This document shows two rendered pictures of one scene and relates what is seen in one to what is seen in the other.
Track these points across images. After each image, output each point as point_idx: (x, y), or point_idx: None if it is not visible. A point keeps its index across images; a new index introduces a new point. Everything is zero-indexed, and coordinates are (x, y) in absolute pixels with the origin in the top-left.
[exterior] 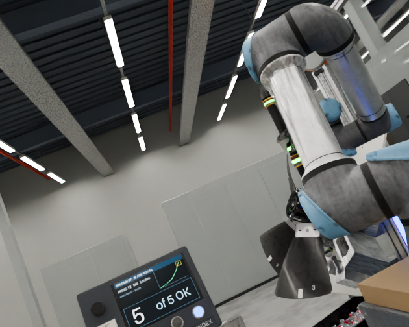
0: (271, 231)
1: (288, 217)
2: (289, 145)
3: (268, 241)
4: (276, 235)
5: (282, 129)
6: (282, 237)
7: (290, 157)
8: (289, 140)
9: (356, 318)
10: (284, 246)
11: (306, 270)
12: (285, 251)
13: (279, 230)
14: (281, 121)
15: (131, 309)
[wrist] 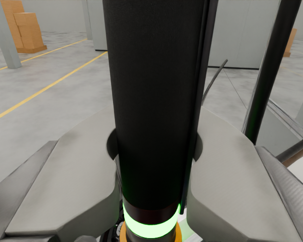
0: (119, 164)
1: (101, 235)
2: (129, 211)
3: (116, 164)
4: (119, 178)
5: (130, 102)
6: (120, 191)
7: (120, 229)
8: (146, 199)
9: None
10: (119, 196)
11: None
12: (119, 200)
13: (120, 182)
14: (158, 5)
15: None
